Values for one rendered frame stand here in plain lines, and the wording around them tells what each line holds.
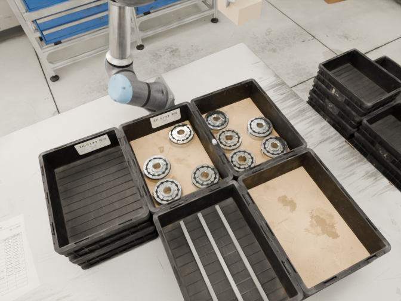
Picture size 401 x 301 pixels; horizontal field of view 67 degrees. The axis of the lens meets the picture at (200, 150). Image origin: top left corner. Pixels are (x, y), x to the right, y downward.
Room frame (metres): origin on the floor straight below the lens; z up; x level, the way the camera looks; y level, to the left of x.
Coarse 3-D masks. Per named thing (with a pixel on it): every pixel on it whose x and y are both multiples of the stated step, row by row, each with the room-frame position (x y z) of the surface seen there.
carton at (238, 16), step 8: (224, 0) 1.28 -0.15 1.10; (240, 0) 1.25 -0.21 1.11; (248, 0) 1.25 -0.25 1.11; (256, 0) 1.25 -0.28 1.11; (224, 8) 1.27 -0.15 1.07; (232, 8) 1.22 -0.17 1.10; (240, 8) 1.19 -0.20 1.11; (248, 8) 1.21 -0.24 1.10; (256, 8) 1.23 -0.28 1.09; (232, 16) 1.22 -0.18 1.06; (240, 16) 1.19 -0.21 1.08; (248, 16) 1.21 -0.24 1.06; (256, 16) 1.23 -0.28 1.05
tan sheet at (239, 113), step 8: (232, 104) 0.92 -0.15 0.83; (240, 104) 0.92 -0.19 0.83; (248, 104) 0.91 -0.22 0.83; (224, 112) 0.87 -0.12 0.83; (232, 112) 0.87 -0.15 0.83; (240, 112) 0.87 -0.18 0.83; (248, 112) 0.87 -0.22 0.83; (256, 112) 0.86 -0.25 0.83; (232, 120) 0.83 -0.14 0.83; (240, 120) 0.83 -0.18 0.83; (248, 120) 0.82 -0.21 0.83; (232, 128) 0.78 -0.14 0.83; (240, 128) 0.78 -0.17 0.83; (216, 136) 0.75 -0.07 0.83; (248, 136) 0.74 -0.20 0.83; (248, 144) 0.70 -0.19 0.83; (256, 144) 0.70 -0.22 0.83; (256, 152) 0.66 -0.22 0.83; (256, 160) 0.62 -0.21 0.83; (264, 160) 0.62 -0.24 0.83
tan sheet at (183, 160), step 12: (156, 132) 0.79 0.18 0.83; (168, 132) 0.79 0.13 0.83; (132, 144) 0.74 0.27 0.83; (144, 144) 0.73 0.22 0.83; (156, 144) 0.73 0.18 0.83; (168, 144) 0.72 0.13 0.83; (192, 144) 0.72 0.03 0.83; (144, 156) 0.67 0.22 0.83; (168, 156) 0.66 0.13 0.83; (180, 156) 0.66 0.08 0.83; (192, 156) 0.66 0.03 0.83; (204, 156) 0.65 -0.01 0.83; (156, 168) 0.61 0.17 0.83; (180, 168) 0.61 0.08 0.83; (192, 168) 0.60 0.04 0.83; (180, 180) 0.55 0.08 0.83; (168, 192) 0.51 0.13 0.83; (156, 204) 0.46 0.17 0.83
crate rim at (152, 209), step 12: (168, 108) 0.83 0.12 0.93; (192, 108) 0.82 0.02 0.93; (132, 120) 0.78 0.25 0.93; (120, 132) 0.72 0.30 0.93; (204, 132) 0.70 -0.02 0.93; (132, 156) 0.61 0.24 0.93; (228, 168) 0.53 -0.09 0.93; (228, 180) 0.49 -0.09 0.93; (144, 192) 0.46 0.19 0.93; (192, 192) 0.45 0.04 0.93; (168, 204) 0.41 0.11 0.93
